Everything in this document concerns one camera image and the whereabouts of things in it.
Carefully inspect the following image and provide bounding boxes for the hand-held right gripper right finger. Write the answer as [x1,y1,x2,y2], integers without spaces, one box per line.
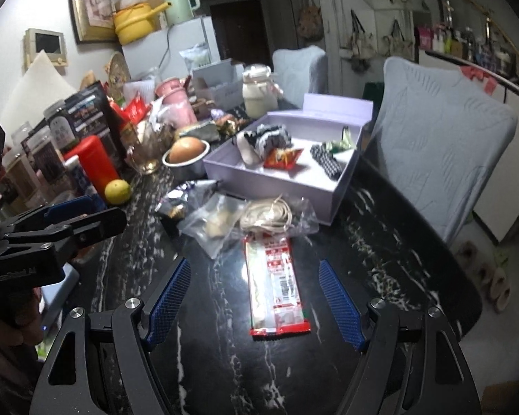
[318,258,485,415]

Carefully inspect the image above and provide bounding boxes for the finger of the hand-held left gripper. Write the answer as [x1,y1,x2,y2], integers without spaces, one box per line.
[0,194,97,235]
[2,207,128,264]

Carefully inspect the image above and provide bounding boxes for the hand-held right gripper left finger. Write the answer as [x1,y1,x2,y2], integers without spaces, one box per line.
[34,256,192,415]

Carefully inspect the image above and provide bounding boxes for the red white snack packet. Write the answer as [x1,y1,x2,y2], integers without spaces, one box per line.
[243,232,311,340]

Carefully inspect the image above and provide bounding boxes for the silver purple foil packet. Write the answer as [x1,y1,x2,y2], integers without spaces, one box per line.
[156,180,219,219]

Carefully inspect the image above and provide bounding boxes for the clear bag with beige item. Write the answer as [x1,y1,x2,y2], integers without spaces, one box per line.
[177,194,247,260]

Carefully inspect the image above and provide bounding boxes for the clear bag with white cord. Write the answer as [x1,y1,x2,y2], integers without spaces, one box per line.
[238,194,320,236]

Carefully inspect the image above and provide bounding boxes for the lavender gift box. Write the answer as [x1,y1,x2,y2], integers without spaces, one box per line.
[202,93,374,225]

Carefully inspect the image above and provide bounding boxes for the dark checkered fabric piece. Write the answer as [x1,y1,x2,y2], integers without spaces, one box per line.
[310,144,342,181]

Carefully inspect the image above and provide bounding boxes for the red snack bag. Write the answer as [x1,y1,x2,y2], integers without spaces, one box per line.
[264,147,304,170]

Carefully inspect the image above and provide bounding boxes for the green packet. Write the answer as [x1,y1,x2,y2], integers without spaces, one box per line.
[322,126,357,153]

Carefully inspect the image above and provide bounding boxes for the person's left hand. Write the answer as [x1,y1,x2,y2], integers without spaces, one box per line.
[0,289,42,357]

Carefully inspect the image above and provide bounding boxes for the yellow lemon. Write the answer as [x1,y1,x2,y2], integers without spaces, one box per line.
[104,179,132,205]

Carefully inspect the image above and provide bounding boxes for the red canister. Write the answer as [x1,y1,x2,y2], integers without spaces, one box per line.
[62,135,121,195]

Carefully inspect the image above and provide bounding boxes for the glass jar with dark label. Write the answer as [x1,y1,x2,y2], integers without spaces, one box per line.
[44,100,81,152]

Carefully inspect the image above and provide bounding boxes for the gold glass goblet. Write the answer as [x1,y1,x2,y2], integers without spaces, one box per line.
[128,123,174,176]

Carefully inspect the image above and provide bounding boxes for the black printed box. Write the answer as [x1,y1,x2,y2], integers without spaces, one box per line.
[64,80,126,158]

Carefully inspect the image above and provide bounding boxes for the bowl with brown bun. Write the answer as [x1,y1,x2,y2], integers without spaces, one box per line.
[162,136,210,180]

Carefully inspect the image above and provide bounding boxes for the white pyramid lamp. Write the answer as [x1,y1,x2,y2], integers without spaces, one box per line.
[0,49,76,135]

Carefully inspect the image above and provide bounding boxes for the red foil snack pack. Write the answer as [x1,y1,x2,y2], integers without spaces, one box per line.
[123,95,150,122]

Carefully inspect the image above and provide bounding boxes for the pink cup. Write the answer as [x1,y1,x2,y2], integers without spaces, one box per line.
[154,77,198,128]

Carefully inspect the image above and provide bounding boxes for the woven tray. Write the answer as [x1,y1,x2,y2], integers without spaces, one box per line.
[104,52,131,96]

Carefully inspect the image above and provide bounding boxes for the brown mug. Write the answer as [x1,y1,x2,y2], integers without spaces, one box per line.
[190,97,213,117]

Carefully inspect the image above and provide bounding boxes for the cream slipper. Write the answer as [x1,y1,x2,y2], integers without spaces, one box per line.
[489,267,513,312]

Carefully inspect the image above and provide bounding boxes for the pile of wrapped candies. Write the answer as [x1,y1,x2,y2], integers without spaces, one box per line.
[212,110,252,132]

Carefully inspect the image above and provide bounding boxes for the white cardboard box with bottles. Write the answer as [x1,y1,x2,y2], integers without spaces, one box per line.
[191,63,245,109]

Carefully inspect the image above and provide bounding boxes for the chair with light blue cover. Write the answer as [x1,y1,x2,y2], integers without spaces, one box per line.
[363,56,519,245]
[272,45,328,104]

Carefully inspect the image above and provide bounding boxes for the green white pouch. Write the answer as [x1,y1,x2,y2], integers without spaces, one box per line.
[179,43,210,70]

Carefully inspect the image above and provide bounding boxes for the yellow pot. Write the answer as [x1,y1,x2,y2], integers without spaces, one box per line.
[113,2,171,46]

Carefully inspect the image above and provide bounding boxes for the cream ceramic jar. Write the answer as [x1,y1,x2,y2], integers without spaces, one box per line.
[241,64,282,119]

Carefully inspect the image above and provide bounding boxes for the white fridge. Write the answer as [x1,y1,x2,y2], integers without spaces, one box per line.
[121,15,221,83]

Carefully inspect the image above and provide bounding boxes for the gold framed picture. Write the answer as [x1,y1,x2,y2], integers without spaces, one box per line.
[67,0,115,45]

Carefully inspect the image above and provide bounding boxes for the white cabinet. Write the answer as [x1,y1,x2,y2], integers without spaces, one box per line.
[417,47,519,243]

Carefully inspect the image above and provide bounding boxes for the light green kettle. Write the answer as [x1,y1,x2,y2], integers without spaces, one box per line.
[162,0,201,27]

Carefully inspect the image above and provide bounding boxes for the dark wooden door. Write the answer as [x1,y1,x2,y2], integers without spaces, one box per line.
[210,0,272,70]

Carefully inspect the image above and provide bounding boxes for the beige tote bag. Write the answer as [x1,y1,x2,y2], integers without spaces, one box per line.
[348,9,375,59]
[383,19,416,55]

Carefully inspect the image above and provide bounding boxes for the pink cloth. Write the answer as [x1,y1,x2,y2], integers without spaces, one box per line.
[458,66,498,95]

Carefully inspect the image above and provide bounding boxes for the brown patterned tote bag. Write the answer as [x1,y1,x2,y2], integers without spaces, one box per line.
[296,0,325,44]

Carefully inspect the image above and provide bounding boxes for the row of bottles and jars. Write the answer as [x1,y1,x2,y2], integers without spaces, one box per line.
[417,21,517,70]

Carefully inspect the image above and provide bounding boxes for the wall intercom panel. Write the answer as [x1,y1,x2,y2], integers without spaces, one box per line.
[24,28,69,74]

